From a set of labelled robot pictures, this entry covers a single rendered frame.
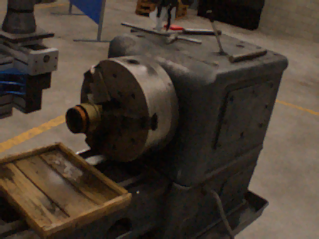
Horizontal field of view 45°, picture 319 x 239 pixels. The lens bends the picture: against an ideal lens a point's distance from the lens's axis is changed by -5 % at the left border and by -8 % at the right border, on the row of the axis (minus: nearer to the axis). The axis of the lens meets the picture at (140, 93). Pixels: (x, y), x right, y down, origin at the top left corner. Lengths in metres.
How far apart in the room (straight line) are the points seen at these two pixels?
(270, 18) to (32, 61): 9.96
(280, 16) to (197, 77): 10.03
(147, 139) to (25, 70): 0.68
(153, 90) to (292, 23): 10.11
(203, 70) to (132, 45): 0.29
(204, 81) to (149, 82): 0.16
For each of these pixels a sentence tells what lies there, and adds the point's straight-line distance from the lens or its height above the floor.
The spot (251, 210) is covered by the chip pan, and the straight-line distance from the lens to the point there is 1.88.
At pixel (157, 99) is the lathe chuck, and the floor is 1.16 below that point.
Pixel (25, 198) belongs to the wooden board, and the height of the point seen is 0.88.
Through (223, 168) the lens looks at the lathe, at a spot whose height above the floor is 0.86.
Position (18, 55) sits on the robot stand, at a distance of 1.65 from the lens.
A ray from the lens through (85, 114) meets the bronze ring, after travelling 1.11.
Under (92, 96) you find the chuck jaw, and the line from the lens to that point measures 1.17.
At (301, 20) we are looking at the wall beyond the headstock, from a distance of 11.10.
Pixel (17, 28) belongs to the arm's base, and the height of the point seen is 1.19.
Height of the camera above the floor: 1.57
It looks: 21 degrees down
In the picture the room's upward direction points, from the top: 9 degrees clockwise
